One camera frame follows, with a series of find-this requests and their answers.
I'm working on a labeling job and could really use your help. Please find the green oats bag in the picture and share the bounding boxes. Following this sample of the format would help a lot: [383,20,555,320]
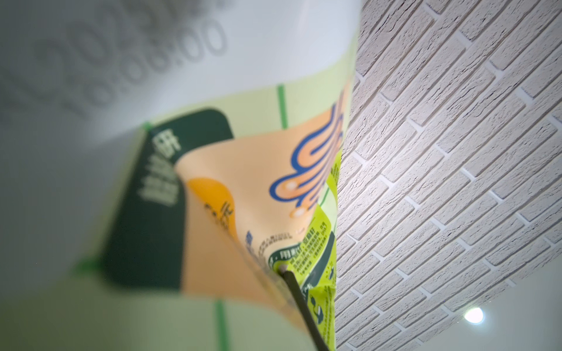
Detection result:
[1,1,362,350]

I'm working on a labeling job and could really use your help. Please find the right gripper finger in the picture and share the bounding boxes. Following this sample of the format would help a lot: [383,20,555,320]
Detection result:
[280,271,329,351]

